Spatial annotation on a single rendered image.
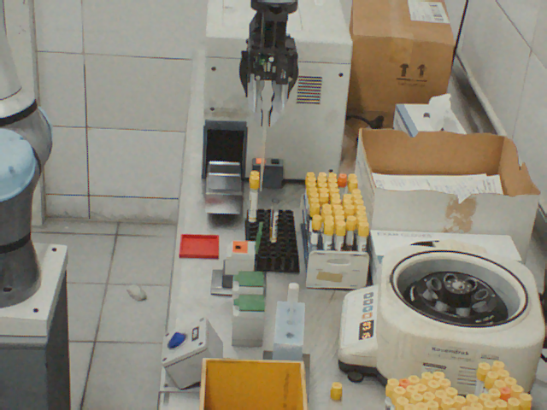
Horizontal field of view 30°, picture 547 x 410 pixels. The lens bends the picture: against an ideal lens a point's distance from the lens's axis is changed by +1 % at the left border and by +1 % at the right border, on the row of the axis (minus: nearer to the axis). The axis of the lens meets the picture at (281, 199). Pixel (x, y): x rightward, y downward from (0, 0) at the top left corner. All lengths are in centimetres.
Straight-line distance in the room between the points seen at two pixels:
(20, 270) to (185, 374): 31
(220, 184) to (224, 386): 58
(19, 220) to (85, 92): 188
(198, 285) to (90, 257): 173
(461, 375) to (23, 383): 65
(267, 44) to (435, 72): 87
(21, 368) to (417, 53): 117
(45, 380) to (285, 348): 40
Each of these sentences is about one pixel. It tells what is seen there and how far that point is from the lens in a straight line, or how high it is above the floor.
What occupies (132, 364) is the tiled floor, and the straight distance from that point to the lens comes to 289.
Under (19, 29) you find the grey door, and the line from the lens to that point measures 325.
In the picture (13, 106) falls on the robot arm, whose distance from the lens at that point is 157.
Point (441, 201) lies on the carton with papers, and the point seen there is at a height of 100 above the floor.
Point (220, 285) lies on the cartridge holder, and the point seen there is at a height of 89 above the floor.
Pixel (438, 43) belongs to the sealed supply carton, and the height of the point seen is 105.
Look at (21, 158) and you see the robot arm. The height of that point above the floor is 113.
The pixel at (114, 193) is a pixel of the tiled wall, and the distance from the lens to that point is 351.
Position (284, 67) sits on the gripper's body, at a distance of 150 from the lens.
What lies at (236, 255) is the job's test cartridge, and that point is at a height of 95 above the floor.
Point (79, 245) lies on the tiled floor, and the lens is 342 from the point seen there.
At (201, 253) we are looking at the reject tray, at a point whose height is 88.
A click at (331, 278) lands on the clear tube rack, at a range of 165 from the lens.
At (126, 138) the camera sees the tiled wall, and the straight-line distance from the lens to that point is 341.
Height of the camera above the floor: 180
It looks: 29 degrees down
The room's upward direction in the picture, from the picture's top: 4 degrees clockwise
